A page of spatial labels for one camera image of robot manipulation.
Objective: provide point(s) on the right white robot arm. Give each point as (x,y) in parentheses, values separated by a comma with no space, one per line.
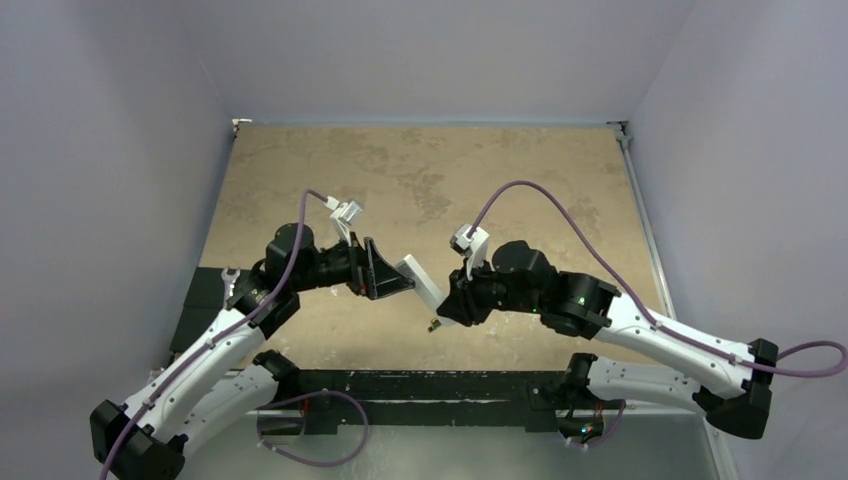
(728,382)

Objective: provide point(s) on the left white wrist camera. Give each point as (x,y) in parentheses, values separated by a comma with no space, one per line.
(342,216)

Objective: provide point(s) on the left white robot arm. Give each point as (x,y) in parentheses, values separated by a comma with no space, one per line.
(151,434)

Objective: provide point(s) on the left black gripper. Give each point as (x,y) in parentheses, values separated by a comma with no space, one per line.
(382,277)

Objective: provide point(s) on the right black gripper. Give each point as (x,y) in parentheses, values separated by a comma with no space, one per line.
(460,296)

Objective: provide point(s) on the white remote control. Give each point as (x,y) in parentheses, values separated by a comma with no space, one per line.
(425,287)

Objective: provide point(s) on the silver wrench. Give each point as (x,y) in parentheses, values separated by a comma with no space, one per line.
(229,277)

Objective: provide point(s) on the aluminium frame rail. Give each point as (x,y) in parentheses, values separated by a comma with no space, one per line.
(625,140)

